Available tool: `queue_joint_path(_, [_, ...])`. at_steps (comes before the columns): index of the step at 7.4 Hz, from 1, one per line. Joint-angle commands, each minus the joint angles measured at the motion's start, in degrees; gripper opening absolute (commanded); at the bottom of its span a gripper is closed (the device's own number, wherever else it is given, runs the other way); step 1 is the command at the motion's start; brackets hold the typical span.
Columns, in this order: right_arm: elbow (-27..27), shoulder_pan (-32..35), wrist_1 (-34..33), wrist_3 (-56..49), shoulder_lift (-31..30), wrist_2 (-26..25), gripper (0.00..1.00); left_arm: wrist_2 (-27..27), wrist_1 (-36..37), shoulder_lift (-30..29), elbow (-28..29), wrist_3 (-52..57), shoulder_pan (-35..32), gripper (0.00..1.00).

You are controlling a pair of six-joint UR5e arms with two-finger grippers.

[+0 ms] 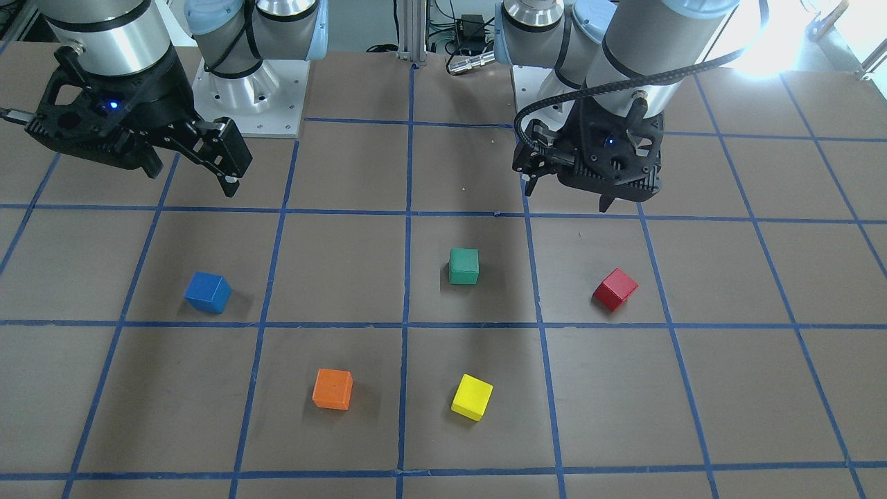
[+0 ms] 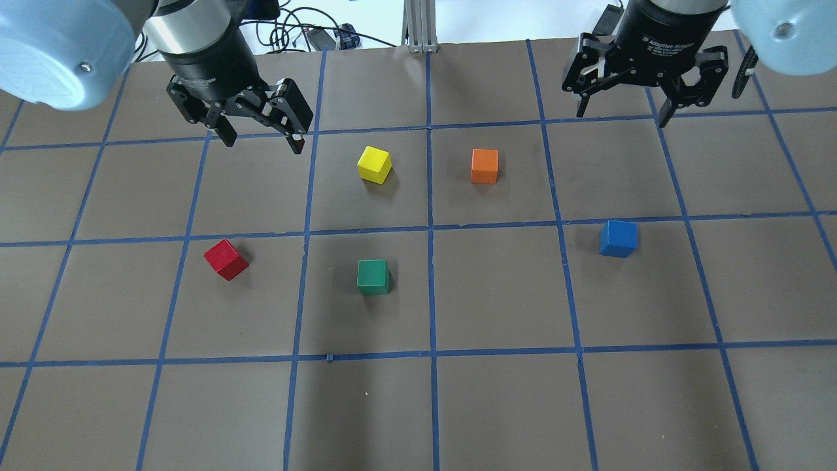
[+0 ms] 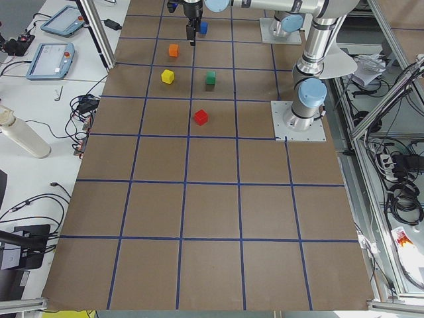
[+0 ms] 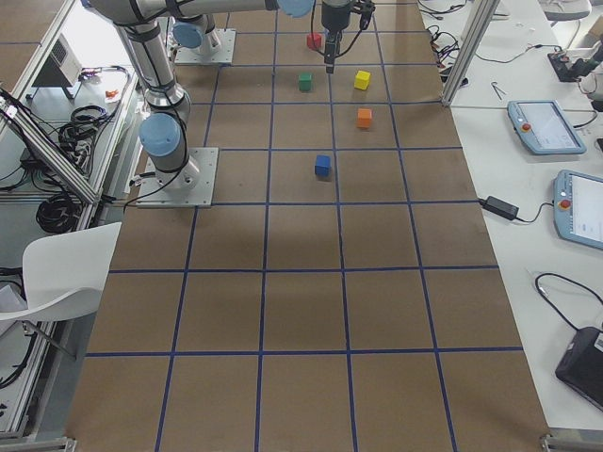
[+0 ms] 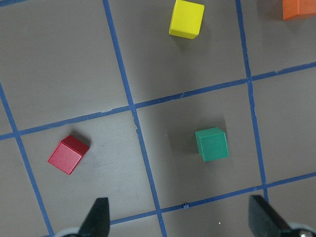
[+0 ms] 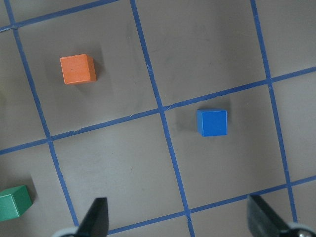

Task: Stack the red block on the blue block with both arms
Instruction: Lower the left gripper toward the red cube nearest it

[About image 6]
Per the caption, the orange wooden block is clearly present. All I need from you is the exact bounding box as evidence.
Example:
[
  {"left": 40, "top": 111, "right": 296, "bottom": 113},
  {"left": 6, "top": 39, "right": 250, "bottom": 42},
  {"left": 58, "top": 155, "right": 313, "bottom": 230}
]
[{"left": 60, "top": 54, "right": 97, "bottom": 85}]

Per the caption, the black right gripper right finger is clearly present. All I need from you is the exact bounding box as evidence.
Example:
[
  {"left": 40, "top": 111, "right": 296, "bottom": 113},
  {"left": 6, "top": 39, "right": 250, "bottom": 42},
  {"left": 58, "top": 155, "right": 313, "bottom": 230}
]
[{"left": 247, "top": 195, "right": 291, "bottom": 237}]

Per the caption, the green wooden block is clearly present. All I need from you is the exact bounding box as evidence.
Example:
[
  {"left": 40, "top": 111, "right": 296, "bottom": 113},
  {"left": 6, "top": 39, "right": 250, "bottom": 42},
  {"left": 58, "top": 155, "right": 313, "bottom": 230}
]
[{"left": 0, "top": 185, "right": 33, "bottom": 222}]

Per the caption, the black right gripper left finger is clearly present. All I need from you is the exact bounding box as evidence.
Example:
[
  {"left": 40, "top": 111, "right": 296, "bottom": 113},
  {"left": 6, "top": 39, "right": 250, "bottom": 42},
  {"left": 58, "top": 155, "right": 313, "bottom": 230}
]
[{"left": 75, "top": 197, "right": 109, "bottom": 237}]

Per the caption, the blue wooden block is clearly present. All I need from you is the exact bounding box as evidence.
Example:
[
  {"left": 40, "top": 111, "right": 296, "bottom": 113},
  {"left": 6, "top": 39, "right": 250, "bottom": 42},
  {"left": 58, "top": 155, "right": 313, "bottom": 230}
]
[{"left": 196, "top": 109, "right": 228, "bottom": 137}]

